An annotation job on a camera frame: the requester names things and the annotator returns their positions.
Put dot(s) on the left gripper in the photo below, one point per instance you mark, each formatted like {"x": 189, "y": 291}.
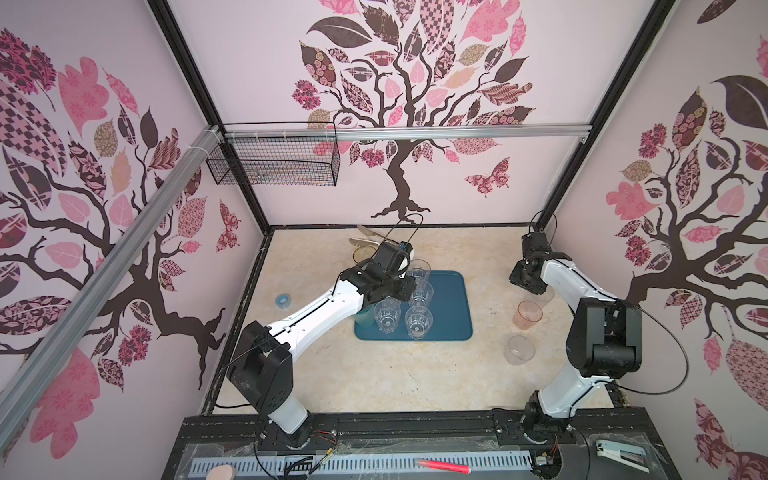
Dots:
{"x": 408, "y": 285}

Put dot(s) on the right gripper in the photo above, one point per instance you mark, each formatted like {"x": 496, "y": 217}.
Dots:
{"x": 514, "y": 277}

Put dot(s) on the clear glass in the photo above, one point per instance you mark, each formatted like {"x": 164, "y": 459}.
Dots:
{"x": 422, "y": 294}
{"x": 418, "y": 320}
{"x": 420, "y": 270}
{"x": 387, "y": 314}

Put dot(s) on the pink transparent cup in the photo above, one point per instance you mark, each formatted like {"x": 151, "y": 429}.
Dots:
{"x": 527, "y": 315}

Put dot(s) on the teal plastic tray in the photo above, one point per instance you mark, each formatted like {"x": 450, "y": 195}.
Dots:
{"x": 450, "y": 309}

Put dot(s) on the yellow transparent cup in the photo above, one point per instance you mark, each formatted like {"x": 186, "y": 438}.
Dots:
{"x": 363, "y": 253}

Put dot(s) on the green textured plastic cup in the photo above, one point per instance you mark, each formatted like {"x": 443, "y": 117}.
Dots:
{"x": 365, "y": 318}

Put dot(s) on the clear glass near right arm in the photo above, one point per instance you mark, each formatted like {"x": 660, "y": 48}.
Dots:
{"x": 519, "y": 350}

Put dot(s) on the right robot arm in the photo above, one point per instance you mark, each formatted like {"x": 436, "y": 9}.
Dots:
{"x": 604, "y": 341}

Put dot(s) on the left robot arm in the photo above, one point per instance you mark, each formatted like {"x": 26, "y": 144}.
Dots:
{"x": 262, "y": 367}

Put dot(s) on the metal serving tongs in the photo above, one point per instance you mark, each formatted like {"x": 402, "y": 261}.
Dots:
{"x": 367, "y": 238}

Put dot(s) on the pink marker pen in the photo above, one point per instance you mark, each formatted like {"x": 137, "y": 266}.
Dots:
{"x": 443, "y": 466}

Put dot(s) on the white stapler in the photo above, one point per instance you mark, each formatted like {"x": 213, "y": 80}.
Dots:
{"x": 627, "y": 454}

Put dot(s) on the round beige sponge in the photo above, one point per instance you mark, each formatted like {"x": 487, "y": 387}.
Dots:
{"x": 222, "y": 472}

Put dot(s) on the black wire basket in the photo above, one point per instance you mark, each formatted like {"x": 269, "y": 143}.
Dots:
{"x": 288, "y": 153}

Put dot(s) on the aluminium rail back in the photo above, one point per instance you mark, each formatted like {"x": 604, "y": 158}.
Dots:
{"x": 416, "y": 133}

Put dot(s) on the aluminium rail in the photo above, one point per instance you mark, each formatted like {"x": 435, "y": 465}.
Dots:
{"x": 416, "y": 133}
{"x": 35, "y": 375}

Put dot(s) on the grey slotted cable duct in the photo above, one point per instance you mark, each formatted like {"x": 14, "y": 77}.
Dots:
{"x": 360, "y": 465}

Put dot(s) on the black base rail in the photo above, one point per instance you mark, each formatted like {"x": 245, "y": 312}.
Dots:
{"x": 504, "y": 426}

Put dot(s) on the aluminium rail left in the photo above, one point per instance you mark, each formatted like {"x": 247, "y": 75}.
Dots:
{"x": 35, "y": 375}

